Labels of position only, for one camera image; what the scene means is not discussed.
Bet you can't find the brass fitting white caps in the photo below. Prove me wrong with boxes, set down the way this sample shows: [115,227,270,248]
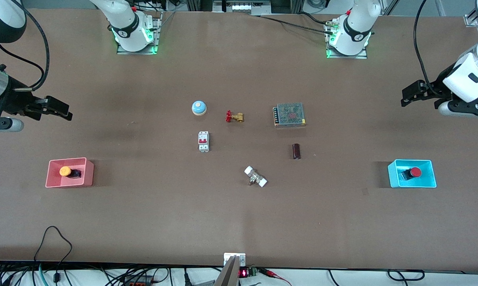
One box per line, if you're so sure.
[244,166,268,188]

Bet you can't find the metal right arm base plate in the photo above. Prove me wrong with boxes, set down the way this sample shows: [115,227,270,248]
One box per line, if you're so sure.
[116,12,162,55]

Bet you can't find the cyan plastic box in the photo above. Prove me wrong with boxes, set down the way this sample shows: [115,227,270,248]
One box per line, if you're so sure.
[387,159,437,188]

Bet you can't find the red push button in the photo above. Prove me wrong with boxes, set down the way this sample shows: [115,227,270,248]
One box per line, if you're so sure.
[399,167,422,181]

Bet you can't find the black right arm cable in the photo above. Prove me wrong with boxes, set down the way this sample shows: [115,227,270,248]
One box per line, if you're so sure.
[0,8,50,92]

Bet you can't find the white power strip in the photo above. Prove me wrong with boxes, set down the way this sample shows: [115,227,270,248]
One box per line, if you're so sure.
[213,0,272,15]

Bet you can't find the black cable to base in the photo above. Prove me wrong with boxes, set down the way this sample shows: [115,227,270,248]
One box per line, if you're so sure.
[249,12,335,35]

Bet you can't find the metal mesh power supply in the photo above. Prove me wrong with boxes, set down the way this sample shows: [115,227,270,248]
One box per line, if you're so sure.
[273,103,306,128]

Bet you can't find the thin black looped cable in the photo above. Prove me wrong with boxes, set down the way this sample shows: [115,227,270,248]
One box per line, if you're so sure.
[33,226,73,274]

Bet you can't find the grey metal beam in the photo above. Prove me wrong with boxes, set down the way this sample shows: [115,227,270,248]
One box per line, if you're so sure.
[213,255,240,286]

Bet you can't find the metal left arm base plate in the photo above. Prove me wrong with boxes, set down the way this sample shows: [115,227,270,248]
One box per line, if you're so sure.
[326,22,368,60]

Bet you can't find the pink plastic box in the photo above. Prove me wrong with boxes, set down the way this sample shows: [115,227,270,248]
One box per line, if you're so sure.
[45,157,94,188]

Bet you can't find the red clip lead wire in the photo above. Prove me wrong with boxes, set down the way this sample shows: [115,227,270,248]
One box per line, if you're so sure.
[258,268,292,286]

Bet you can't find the yellow push button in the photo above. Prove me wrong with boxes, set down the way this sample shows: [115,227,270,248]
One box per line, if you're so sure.
[59,166,83,179]

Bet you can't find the white metal bracket plate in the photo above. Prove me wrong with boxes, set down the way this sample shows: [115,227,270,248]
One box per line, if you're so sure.
[224,253,246,267]

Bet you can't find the black coiled cable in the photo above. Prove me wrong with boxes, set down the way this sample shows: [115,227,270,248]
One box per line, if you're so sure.
[387,269,425,282]

